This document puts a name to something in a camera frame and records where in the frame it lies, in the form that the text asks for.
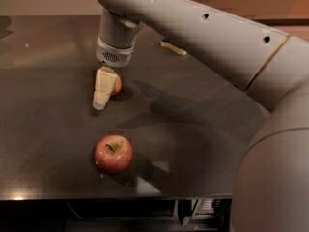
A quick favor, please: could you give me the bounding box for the orange fruit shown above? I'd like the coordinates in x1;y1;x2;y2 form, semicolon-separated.
111;76;122;96

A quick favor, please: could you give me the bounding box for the red apple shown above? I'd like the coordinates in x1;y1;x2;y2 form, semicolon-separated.
94;135;133;174

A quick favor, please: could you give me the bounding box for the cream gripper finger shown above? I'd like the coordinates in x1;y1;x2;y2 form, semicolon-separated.
93;67;117;110

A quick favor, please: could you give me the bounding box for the green and yellow sponge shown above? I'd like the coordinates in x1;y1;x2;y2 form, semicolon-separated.
160;41;187;56

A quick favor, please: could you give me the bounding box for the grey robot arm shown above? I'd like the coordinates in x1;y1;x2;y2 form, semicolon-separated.
98;0;309;232

